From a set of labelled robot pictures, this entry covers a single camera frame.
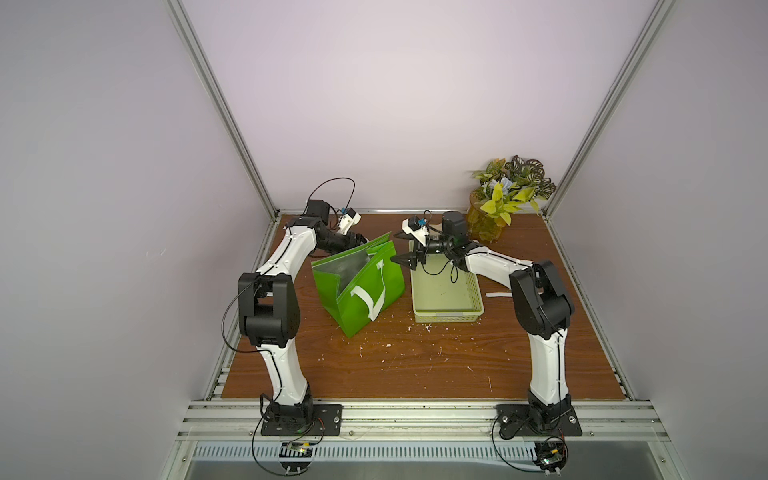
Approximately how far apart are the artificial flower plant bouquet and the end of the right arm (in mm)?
179

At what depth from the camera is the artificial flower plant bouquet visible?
917 millimetres

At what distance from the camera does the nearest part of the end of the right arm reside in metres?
0.77

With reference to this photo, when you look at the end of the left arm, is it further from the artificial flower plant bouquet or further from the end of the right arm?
the artificial flower plant bouquet
